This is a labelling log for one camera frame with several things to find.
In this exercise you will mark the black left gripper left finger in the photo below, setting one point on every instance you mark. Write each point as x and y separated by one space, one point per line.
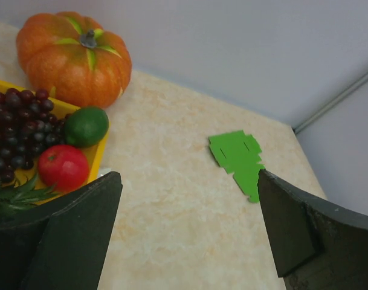
61 244

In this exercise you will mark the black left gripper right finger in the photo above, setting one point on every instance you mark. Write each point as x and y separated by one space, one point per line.
315 243

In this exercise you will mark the green paper box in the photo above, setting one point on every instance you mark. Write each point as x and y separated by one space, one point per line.
238 154

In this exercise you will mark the orange pineapple with leaves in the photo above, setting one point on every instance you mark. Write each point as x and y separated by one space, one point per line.
18 197

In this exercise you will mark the red apple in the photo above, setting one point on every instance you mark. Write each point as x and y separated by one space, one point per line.
64 167

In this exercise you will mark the green lime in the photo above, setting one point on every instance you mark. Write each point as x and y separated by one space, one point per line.
86 127

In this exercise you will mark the dark purple grape bunch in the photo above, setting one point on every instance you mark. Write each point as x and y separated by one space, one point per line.
28 127

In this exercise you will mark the orange pumpkin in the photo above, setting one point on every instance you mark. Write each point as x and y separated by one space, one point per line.
74 58

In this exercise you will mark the aluminium corner post right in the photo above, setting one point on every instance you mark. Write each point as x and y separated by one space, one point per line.
331 103

